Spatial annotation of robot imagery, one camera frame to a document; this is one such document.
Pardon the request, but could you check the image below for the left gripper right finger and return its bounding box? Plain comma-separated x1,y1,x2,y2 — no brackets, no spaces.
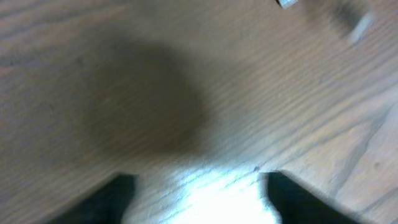
267,172,359,224

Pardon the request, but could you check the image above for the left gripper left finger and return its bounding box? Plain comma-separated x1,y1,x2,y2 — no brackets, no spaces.
46,174,136,224

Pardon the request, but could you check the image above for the black USB cable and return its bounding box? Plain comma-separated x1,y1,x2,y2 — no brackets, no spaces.
275,0,299,10

